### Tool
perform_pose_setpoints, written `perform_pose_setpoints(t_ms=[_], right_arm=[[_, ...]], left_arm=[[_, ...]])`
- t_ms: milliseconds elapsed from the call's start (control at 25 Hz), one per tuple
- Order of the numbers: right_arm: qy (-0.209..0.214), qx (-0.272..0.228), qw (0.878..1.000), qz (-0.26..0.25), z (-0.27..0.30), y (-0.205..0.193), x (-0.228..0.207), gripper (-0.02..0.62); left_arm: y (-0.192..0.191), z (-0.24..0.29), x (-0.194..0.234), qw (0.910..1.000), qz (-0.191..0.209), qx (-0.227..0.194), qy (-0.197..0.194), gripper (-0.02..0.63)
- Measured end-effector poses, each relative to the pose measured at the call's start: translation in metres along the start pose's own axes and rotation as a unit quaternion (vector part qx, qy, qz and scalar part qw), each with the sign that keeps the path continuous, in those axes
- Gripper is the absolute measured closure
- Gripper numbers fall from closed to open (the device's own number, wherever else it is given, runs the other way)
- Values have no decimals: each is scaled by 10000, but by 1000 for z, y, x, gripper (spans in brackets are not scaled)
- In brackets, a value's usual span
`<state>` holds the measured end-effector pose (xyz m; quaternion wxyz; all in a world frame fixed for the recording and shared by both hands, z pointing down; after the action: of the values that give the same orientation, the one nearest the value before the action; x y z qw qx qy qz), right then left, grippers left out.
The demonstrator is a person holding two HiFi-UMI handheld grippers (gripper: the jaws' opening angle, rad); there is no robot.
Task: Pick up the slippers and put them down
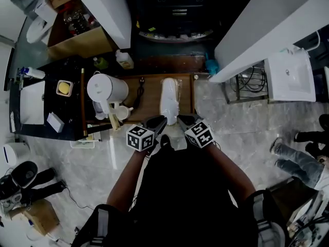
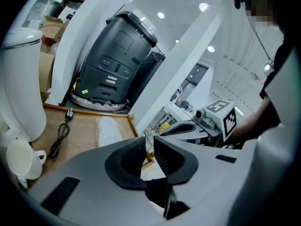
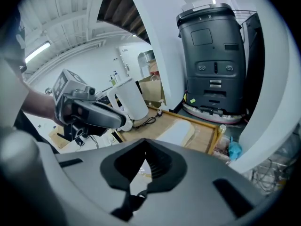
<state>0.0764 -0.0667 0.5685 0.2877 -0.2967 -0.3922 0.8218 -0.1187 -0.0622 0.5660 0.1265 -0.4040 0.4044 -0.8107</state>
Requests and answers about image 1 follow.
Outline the green squat bottle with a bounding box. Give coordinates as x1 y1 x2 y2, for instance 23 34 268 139
93 57 108 70

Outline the beige dish with yellow soap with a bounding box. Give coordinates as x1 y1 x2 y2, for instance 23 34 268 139
56 79 75 97

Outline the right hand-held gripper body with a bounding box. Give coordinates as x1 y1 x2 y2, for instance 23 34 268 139
184 119 215 149

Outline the white storage basket with cups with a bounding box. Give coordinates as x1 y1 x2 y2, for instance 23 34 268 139
69 123 102 149

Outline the white paper sheet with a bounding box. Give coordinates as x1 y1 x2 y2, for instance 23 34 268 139
20 80 46 125

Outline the white curved faucet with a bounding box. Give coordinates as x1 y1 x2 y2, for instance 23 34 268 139
303 29 321 52

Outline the person's black clothing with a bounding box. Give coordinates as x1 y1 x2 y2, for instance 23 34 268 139
71 135 287 247

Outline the white pump bottle blue nozzle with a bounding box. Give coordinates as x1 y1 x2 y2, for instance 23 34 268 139
19 66 46 79

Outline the black floor cable with adapter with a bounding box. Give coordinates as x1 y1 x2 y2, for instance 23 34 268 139
60 186 96 210

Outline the person's right forearm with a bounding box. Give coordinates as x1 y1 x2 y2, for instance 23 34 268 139
205 144 257 203

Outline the white mug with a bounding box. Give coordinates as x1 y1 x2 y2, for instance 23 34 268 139
115 105 134 120

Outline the closed cardboard box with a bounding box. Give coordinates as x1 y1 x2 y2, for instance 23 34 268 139
9 198 60 236

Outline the person's left shoe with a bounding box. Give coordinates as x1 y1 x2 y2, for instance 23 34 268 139
159 134 172 151

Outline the dark brown wooden box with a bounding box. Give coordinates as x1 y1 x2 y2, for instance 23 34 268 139
266 176 317 216

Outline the large open cardboard box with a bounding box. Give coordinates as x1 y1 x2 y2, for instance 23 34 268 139
47 8 118 60

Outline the white electric kettle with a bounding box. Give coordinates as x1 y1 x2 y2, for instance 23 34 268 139
86 70 129 115

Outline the black counter table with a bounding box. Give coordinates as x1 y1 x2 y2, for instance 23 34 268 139
9 57 121 142

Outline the black power cable with plug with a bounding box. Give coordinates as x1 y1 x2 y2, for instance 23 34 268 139
132 77 145 109

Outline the person's left forearm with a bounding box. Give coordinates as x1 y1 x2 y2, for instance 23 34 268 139
106 149 147 213

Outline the wooden serving cart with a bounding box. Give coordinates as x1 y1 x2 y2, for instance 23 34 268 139
86 73 200 125

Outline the beige paper packet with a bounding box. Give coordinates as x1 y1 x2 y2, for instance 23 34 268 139
108 104 122 131

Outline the clear jar with red lid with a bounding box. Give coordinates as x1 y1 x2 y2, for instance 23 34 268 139
63 9 87 33
87 14 101 29

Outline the small white rounded container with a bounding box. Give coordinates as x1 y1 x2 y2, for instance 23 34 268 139
93 100 106 120

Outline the small white box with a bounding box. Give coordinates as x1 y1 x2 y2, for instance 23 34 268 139
46 111 65 133

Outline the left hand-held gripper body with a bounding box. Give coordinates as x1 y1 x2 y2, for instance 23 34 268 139
125 124 155 153

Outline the white square washbasin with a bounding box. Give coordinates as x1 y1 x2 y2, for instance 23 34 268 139
264 46 317 102

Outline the metal wire rack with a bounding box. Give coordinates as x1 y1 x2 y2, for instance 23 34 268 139
222 60 269 104

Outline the white trash can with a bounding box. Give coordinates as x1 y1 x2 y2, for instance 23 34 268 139
3 142 31 167

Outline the white toilet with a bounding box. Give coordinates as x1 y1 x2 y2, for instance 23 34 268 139
26 0 59 45

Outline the white jug yellow label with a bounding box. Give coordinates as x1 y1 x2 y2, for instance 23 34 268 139
115 49 135 70

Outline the grey backpack strap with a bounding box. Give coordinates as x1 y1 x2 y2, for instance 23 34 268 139
251 193 273 241
89 209 110 247

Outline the teal rubber glove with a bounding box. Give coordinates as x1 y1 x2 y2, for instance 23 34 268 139
205 52 220 76

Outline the white oblong package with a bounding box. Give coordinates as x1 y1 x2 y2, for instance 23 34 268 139
158 77 183 127

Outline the brown pole with brass ends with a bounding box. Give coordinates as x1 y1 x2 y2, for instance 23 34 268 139
80 68 88 136

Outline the black round bin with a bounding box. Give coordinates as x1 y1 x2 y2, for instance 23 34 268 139
11 161 39 189

